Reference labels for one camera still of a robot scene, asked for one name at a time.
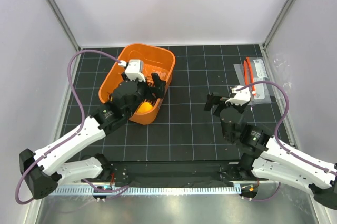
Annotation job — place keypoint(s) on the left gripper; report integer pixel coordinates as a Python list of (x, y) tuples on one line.
[(159, 85)]

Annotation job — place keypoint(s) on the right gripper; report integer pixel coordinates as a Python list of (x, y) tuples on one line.
[(209, 103)]

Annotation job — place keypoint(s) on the orange plastic basket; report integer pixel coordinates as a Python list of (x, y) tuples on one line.
[(156, 60)]

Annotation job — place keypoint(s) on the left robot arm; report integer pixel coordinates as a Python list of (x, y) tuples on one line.
[(47, 168)]

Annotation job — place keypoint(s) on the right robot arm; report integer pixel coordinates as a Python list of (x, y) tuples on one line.
[(265, 157)]

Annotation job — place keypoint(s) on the spare clear zip bag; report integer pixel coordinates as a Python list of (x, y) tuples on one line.
[(244, 73)]

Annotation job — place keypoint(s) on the orange toy fruit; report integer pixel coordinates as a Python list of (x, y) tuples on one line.
[(144, 107)]

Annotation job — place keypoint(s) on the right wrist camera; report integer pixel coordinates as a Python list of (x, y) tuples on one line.
[(239, 96)]

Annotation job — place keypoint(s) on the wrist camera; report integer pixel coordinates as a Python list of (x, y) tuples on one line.
[(134, 70), (239, 96)]

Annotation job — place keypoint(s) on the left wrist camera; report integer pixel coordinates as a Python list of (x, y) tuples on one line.
[(134, 70)]

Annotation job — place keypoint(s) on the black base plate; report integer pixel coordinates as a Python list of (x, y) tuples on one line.
[(176, 174)]

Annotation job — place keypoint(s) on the slotted cable duct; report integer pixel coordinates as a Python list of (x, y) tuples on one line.
[(86, 190)]

